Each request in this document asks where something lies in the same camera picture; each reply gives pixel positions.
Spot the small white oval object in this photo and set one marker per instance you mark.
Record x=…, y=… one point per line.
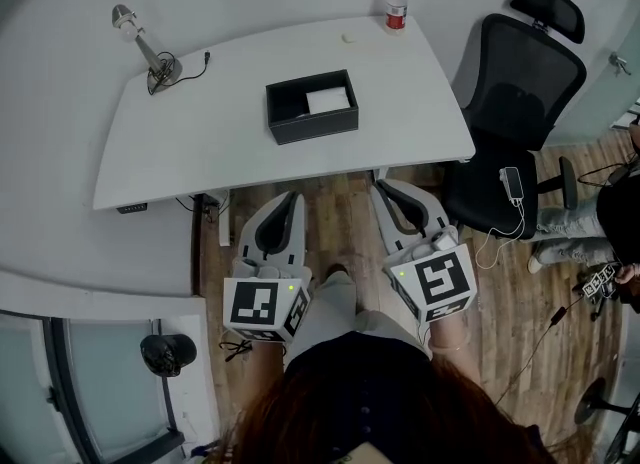
x=349, y=38

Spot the person's beige trousers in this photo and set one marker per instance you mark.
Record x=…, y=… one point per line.
x=330, y=312

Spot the black desk control panel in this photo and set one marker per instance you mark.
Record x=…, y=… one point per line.
x=132, y=208

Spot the person's left forearm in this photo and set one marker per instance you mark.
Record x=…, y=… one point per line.
x=267, y=367

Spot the person's dark top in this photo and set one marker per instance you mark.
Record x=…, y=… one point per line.
x=355, y=352

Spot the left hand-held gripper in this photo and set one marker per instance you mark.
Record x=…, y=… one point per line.
x=255, y=304

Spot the white square box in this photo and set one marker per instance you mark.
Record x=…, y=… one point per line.
x=327, y=101

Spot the person's right forearm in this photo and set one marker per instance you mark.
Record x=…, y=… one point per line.
x=455, y=337

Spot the black round chair base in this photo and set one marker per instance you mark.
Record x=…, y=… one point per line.
x=590, y=402

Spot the clear bottle red cap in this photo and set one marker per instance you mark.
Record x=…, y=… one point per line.
x=396, y=7

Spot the white desk leg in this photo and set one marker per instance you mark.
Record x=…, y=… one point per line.
x=225, y=222

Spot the black leather box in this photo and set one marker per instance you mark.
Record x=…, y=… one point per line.
x=315, y=127

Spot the person's shoes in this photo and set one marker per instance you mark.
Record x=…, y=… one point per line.
x=336, y=269

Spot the dark window frame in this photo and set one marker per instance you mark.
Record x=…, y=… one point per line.
x=62, y=392

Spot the metal desk lamp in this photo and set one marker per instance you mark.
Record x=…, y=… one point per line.
x=150, y=52

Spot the black mesh office chair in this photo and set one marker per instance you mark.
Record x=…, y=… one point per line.
x=515, y=82

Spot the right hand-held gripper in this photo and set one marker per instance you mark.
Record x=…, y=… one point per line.
x=440, y=282

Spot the black cap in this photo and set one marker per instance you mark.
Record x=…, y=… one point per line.
x=167, y=354

